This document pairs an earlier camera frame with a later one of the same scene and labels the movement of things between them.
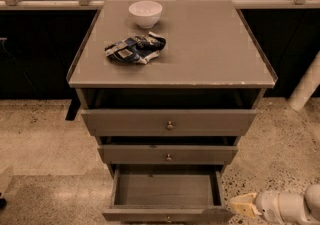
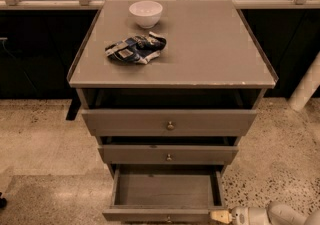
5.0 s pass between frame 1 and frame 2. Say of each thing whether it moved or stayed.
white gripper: moved
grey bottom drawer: stayed
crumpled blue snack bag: stayed
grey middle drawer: stayed
